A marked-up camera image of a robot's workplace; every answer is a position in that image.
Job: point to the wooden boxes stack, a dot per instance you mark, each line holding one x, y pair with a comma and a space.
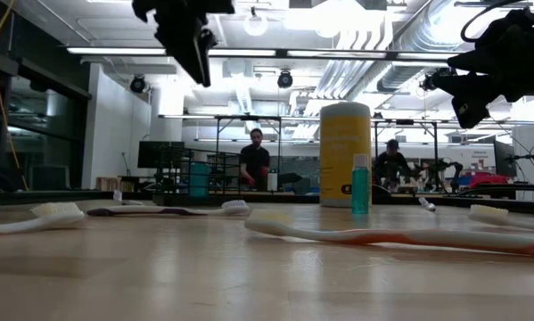
115, 184

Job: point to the black ceiling spotlight cluster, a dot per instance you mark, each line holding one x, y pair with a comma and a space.
429, 82

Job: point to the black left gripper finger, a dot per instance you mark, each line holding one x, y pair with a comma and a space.
199, 62

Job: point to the yellow wipes canister white lid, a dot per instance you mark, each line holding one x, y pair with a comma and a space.
344, 151

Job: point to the orange toothbrush cream bristles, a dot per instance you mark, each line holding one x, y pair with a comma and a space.
489, 216

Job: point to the red cloth object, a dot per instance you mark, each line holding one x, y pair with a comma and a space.
487, 180

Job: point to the black aluminium table frame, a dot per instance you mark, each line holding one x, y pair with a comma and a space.
293, 199

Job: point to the orange toothbrush white bristles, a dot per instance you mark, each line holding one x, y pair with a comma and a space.
57, 214

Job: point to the long LED light bar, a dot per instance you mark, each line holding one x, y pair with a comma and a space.
248, 52

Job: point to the black computer monitor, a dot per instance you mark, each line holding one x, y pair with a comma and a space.
503, 158
153, 155

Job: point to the small white bottle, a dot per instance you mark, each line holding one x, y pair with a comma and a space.
272, 182

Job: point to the black background rig frame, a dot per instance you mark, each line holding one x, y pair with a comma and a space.
405, 121
231, 117

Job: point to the black background robot arm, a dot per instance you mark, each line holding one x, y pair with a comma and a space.
456, 169

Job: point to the person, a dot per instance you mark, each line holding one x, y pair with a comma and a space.
391, 165
254, 160

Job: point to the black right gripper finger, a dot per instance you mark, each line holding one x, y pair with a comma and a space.
471, 102

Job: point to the orange toothbrush yellow bristles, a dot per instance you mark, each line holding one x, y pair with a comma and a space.
382, 236

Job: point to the round pendant lamp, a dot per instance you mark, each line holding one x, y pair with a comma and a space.
255, 24

